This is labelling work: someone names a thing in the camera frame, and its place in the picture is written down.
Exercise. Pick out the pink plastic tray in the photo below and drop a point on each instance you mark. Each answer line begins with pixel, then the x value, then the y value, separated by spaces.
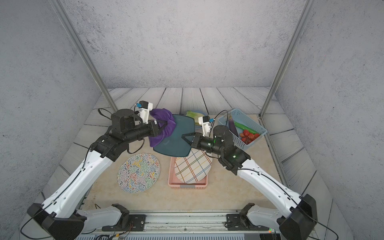
pixel 175 183

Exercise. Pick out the dark teal square plate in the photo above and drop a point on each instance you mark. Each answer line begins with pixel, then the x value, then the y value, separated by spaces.
pixel 174 145

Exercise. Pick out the left metal frame pole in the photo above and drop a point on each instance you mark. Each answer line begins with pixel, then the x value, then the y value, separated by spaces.
pixel 68 26

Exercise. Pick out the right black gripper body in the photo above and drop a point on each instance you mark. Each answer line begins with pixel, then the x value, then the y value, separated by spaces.
pixel 204 144

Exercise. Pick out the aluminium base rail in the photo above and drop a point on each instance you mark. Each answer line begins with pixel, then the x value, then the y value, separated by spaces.
pixel 186 223

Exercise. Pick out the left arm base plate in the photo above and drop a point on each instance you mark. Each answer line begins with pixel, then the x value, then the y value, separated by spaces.
pixel 136 222

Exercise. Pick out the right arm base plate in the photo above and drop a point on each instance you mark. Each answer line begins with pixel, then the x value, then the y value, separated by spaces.
pixel 237 222

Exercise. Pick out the colourful speckled round plate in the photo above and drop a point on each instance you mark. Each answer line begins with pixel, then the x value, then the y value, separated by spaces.
pixel 139 173

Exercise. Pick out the metal frame pole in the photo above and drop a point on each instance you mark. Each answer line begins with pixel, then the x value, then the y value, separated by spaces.
pixel 68 26
pixel 288 54

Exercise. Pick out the purple cloth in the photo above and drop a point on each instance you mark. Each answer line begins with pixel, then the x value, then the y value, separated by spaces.
pixel 162 114

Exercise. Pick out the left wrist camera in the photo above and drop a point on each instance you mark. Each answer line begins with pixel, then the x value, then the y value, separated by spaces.
pixel 144 109

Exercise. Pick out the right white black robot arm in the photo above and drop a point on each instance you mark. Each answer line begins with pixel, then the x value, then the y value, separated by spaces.
pixel 295 216

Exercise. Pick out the small blue plate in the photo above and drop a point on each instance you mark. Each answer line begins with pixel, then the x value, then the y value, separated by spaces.
pixel 198 115

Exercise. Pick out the green lettuce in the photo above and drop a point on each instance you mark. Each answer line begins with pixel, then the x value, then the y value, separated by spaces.
pixel 195 115

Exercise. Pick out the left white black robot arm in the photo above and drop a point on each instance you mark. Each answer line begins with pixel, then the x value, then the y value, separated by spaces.
pixel 58 215

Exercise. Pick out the purple eggplant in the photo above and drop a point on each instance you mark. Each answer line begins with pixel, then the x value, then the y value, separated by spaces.
pixel 232 126

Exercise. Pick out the light blue plastic basket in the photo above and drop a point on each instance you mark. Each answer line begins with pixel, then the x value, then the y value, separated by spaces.
pixel 244 119

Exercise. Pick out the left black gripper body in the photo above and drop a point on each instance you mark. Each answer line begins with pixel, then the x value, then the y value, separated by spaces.
pixel 150 130

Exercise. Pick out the green cucumber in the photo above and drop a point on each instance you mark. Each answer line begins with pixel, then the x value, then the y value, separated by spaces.
pixel 243 127

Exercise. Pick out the right metal frame pole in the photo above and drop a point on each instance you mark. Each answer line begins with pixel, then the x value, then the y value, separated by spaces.
pixel 288 54

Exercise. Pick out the plaid striped round plate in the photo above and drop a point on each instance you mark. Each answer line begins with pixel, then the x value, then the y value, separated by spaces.
pixel 193 168

